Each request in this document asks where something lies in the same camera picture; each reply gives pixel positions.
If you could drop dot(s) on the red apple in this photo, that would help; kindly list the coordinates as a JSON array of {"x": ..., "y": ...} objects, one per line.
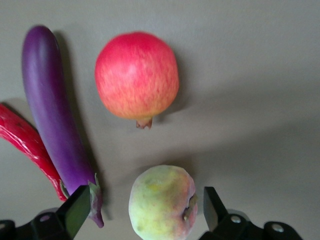
[{"x": 136, "y": 77}]

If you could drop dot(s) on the purple eggplant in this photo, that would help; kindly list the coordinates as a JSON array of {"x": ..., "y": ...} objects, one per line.
[{"x": 47, "y": 100}]

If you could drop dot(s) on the red chili pepper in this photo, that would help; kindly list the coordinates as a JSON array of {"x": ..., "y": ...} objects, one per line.
[{"x": 20, "y": 135}]

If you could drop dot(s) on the pale green pink peach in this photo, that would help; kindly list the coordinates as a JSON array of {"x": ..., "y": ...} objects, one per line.
[{"x": 160, "y": 205}]

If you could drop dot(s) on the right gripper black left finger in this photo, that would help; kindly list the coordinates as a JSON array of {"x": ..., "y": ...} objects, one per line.
[{"x": 72, "y": 215}]

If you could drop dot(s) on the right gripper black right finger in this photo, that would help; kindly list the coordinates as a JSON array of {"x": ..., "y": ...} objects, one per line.
[{"x": 217, "y": 220}]

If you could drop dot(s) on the brown table cover sheet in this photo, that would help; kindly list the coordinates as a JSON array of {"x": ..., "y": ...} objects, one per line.
[{"x": 250, "y": 75}]

